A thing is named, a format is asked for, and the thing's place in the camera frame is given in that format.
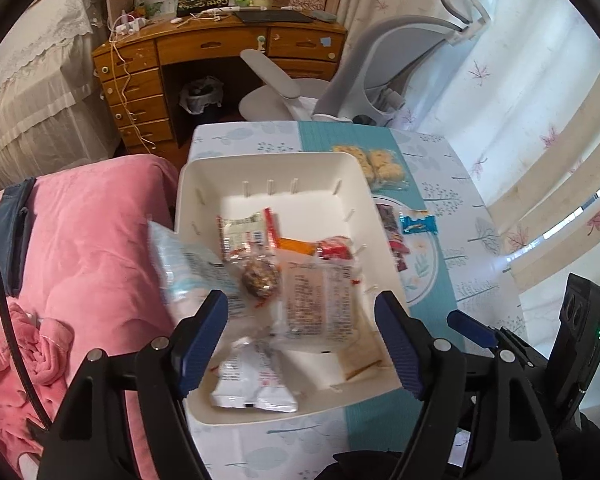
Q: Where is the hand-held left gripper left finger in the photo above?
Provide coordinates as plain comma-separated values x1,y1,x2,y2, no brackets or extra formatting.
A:
37,289,230,480

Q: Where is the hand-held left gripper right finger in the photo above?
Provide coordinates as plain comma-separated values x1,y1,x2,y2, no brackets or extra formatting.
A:
373,290,563,480

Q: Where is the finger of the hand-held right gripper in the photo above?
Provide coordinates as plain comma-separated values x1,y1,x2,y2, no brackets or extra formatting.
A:
446,309,556,426

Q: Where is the brown candy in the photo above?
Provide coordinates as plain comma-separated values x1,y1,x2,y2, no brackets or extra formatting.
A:
240,257,283,306

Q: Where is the beige snack packet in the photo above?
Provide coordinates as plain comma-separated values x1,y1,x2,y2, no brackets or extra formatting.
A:
280,260,361,343

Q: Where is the small red snack packet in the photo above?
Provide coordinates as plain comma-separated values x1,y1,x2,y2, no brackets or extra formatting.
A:
316,236,355,261

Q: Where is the red and white snack packet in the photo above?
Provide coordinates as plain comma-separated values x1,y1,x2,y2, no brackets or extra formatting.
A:
216,207,281,261

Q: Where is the orange and white snack packet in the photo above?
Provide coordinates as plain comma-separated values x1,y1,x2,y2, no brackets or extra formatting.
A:
275,237,321,257

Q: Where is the white plastic tray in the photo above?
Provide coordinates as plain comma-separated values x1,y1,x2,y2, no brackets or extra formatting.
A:
172,151,411,428

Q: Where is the thin brown snack stick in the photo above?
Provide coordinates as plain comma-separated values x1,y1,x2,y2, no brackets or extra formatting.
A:
345,359,383,380

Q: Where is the red printed snack packet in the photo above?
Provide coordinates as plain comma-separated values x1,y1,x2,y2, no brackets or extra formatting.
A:
387,240,411,273

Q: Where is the small blue candy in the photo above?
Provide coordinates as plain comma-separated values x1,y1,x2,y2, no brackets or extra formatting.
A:
397,211,440,235

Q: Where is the dark printed snack packet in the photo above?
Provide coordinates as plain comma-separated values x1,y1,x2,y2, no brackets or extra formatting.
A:
375,202,401,241

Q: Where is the pink blanket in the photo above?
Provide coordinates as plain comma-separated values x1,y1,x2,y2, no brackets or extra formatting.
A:
0,154,191,480

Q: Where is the crumpled pink garment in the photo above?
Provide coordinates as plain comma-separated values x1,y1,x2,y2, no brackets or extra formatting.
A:
0,300,76,401

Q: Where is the round biscuit packet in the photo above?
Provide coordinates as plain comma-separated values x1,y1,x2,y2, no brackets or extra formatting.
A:
367,147,410,190
331,145,371,173

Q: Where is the leaf print curtain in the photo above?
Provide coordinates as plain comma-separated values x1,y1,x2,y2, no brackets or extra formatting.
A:
330,0,600,351

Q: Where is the dark blue cloth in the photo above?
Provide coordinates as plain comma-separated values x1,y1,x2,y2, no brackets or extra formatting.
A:
0,176,38,298

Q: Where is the teal striped table runner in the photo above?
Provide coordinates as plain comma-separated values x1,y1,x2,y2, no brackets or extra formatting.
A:
297,120,461,441

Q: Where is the trash bin with bag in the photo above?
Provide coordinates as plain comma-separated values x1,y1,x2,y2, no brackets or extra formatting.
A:
179,76,225,116

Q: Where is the grey office chair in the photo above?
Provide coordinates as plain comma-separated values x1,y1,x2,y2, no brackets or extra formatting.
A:
238,0,493,128

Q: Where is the wooden desk with drawers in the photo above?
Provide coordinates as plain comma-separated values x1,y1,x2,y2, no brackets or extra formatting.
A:
91,7,348,156

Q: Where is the piano with lace cover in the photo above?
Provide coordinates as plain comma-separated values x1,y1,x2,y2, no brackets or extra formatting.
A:
0,0,123,196

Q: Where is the white power strip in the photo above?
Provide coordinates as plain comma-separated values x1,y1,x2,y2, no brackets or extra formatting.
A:
112,16,146,33

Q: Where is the black desk pad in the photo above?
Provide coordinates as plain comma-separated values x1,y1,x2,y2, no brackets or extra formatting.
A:
235,9,316,24

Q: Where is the dark printed box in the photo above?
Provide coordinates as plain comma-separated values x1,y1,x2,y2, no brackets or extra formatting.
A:
176,0,231,17

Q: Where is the black cable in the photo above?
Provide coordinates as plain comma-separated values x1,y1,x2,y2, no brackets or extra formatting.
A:
0,220,53,433

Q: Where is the white cable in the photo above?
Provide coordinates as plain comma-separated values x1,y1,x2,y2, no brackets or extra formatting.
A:
107,15,156,153

